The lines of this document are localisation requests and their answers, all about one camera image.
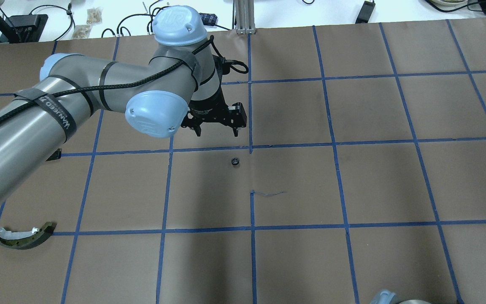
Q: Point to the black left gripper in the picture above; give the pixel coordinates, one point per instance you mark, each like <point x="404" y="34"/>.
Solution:
<point x="207" y="105"/>

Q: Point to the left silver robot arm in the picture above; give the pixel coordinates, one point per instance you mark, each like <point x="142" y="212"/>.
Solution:
<point x="180" y="87"/>

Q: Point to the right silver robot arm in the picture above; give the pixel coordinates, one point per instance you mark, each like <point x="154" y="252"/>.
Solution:
<point x="385" y="296"/>

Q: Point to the blue black small device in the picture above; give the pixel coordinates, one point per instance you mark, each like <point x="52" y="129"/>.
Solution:
<point x="209" y="19"/>

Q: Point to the small black flat part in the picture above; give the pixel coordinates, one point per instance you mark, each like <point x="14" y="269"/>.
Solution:
<point x="56" y="155"/>

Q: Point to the black power adapter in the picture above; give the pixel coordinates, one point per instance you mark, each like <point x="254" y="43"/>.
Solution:
<point x="365" y="12"/>

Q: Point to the olive brake shoe part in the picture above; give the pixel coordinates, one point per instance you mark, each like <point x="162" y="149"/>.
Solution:
<point x="26" y="240"/>

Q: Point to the aluminium frame post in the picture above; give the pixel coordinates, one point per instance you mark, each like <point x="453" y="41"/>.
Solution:
<point x="244" y="17"/>

